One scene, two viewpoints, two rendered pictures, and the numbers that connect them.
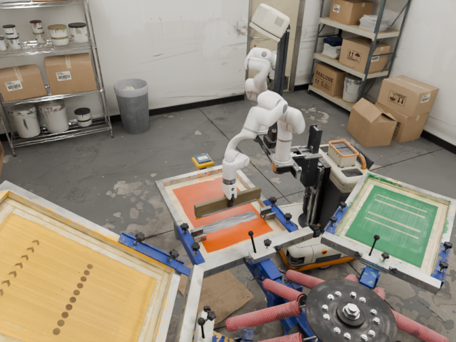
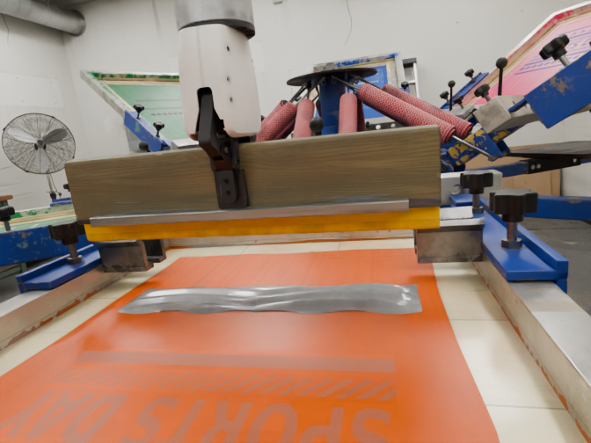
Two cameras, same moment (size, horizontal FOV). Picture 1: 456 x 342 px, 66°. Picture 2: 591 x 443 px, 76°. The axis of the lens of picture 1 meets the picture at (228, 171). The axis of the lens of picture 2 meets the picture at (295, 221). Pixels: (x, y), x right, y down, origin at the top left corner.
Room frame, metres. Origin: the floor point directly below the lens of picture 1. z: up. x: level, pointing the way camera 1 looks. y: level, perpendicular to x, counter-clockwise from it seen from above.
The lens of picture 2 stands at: (1.82, 0.30, 1.14)
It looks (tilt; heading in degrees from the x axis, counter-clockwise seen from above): 13 degrees down; 220
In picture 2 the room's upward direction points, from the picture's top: 7 degrees counter-clockwise
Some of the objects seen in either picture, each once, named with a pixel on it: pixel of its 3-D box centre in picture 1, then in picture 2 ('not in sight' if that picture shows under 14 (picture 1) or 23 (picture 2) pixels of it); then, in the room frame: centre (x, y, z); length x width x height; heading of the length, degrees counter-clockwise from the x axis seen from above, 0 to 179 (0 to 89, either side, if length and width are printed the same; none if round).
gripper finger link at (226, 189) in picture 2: not in sight; (225, 177); (1.57, 0.01, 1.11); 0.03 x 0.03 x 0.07; 26
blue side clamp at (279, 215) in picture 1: (279, 217); (117, 260); (1.56, -0.31, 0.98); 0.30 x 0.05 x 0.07; 26
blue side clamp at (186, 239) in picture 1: (190, 246); (491, 246); (1.31, 0.19, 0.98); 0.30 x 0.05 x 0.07; 26
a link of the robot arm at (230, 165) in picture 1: (235, 165); not in sight; (1.56, -0.04, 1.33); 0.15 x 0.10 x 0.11; 140
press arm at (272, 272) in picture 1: (267, 267); not in sight; (1.14, -0.20, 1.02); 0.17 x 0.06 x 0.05; 26
